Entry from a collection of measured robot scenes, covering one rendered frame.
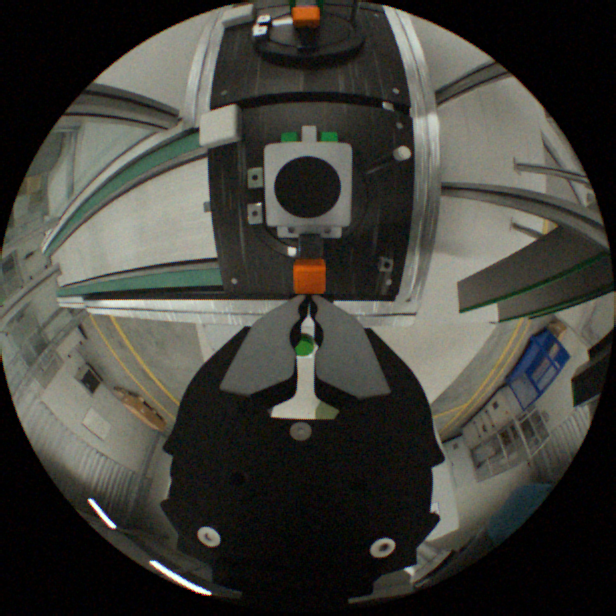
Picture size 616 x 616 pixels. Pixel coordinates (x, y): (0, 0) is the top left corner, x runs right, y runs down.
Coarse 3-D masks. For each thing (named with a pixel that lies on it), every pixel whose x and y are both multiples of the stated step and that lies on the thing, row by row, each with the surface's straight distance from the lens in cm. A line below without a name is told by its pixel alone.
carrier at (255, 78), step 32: (288, 0) 34; (320, 0) 34; (224, 32) 40; (256, 32) 31; (288, 32) 32; (320, 32) 31; (352, 32) 32; (384, 32) 38; (224, 64) 33; (256, 64) 30; (288, 64) 29; (320, 64) 29; (352, 64) 29; (384, 64) 31; (224, 96) 28; (256, 96) 26; (288, 96) 26; (320, 96) 26; (352, 96) 26; (384, 96) 27
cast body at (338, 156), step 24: (288, 144) 10; (312, 144) 10; (336, 144) 10; (264, 168) 10; (288, 168) 9; (312, 168) 9; (336, 168) 10; (288, 192) 9; (312, 192) 9; (336, 192) 9; (288, 216) 10; (312, 216) 9; (336, 216) 10
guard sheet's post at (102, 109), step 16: (80, 96) 24; (96, 96) 25; (112, 96) 26; (128, 96) 27; (144, 96) 29; (64, 112) 25; (80, 112) 25; (96, 112) 25; (112, 112) 26; (128, 112) 26; (144, 112) 28; (160, 112) 30; (176, 112) 32; (144, 128) 31; (160, 128) 32
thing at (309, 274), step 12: (300, 240) 12; (312, 240) 12; (300, 252) 12; (312, 252) 12; (300, 264) 12; (312, 264) 12; (324, 264) 12; (300, 276) 12; (312, 276) 12; (324, 276) 12; (300, 288) 12; (312, 288) 12; (324, 288) 12
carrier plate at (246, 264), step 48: (240, 144) 24; (384, 144) 24; (240, 192) 23; (384, 192) 23; (240, 240) 23; (384, 240) 23; (240, 288) 26; (288, 288) 24; (336, 288) 24; (384, 288) 25
